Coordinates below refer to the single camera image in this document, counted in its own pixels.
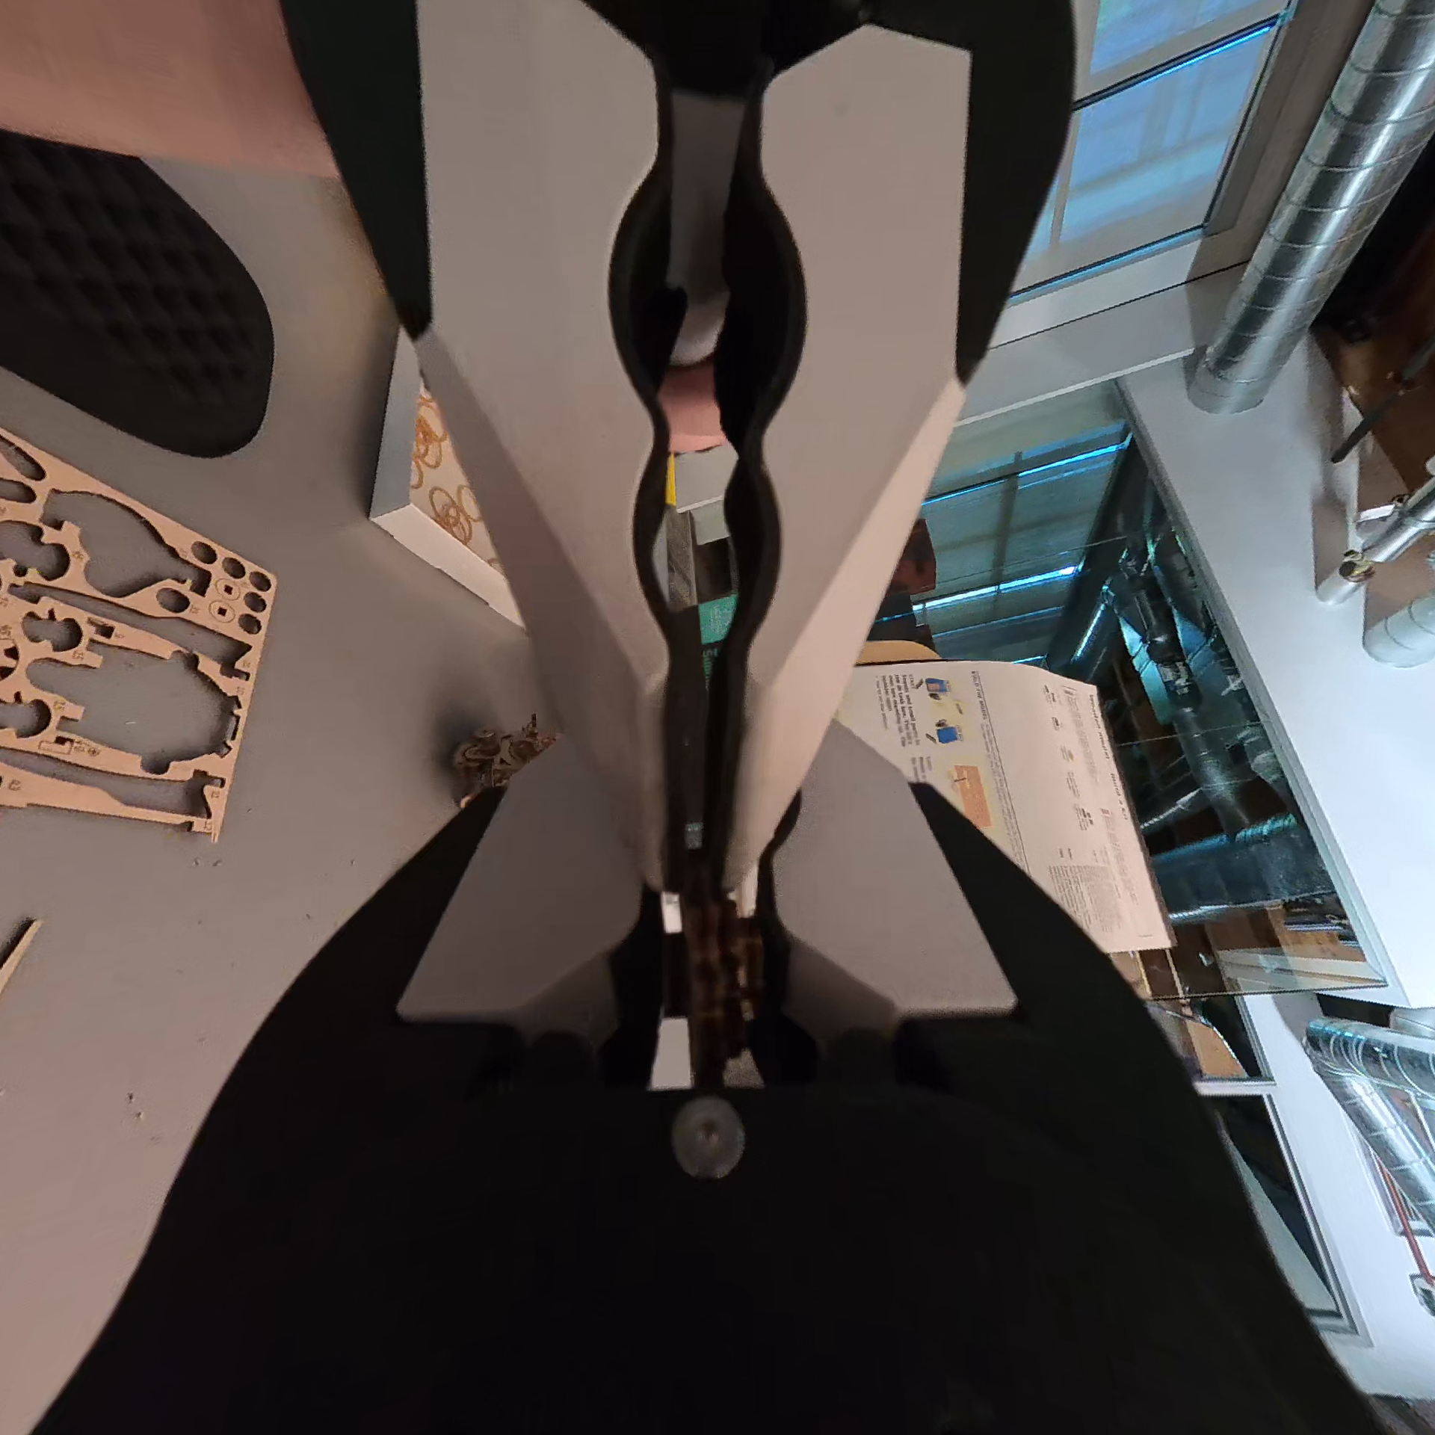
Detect large window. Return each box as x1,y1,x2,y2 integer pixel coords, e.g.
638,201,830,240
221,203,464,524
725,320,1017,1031
1008,0,1301,304

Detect person's left hand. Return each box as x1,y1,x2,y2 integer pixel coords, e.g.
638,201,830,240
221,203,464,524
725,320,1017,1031
661,362,726,456

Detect laser-cut wooden parts sheet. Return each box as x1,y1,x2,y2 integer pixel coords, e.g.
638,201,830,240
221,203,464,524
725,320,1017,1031
0,427,277,841

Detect dark wooden gear stack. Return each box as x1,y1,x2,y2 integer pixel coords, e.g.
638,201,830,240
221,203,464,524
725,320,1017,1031
673,854,764,1084

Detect black model kit box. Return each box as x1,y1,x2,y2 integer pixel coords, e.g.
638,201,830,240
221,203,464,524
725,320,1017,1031
668,505,744,830

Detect silver spiral air duct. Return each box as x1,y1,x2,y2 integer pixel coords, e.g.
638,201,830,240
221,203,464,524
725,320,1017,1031
1304,1015,1435,1280
1189,0,1435,416

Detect person's left forearm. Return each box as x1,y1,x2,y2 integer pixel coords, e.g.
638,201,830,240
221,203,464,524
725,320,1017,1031
0,0,344,180

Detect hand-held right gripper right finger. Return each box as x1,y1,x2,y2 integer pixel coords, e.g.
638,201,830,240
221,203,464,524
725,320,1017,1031
741,718,1020,1031

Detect printed instruction sheet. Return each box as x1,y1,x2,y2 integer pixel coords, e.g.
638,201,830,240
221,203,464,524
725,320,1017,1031
834,663,1175,956

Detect small wooden model assembly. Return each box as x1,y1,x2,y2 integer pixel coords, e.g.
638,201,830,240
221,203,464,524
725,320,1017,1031
453,720,557,806

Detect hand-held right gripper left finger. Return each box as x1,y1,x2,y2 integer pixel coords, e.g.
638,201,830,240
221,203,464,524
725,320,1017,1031
395,734,674,1031

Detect silver insulated pipes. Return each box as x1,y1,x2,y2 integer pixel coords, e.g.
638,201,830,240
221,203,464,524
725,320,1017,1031
1317,461,1435,669

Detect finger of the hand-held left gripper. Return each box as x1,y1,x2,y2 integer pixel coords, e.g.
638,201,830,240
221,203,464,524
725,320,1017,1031
710,0,974,893
415,0,701,893

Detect white box with rings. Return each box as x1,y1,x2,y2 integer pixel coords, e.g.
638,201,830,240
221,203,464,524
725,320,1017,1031
371,326,529,629

